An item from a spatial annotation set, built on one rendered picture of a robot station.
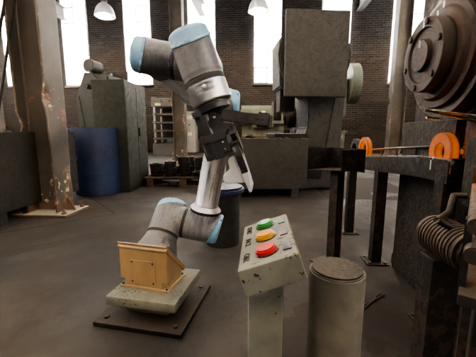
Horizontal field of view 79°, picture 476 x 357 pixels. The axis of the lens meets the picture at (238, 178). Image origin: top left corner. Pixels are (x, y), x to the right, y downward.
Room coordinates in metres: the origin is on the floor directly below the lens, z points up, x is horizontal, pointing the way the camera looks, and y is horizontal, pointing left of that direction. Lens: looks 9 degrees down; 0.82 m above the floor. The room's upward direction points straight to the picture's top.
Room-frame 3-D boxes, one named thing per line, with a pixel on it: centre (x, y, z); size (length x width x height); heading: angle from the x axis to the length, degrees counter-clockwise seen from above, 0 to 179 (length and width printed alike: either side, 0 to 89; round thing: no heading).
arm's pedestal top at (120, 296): (1.28, 0.38, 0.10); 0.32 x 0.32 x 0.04; 78
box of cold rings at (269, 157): (4.00, -0.36, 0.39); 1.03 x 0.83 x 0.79; 90
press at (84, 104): (8.15, 3.59, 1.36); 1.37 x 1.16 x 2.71; 76
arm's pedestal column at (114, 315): (1.28, 0.38, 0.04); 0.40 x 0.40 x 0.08; 78
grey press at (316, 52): (4.31, -0.84, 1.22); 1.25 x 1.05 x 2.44; 94
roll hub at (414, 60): (1.21, -0.74, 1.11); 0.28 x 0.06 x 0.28; 176
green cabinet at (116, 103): (4.30, 1.67, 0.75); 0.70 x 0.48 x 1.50; 176
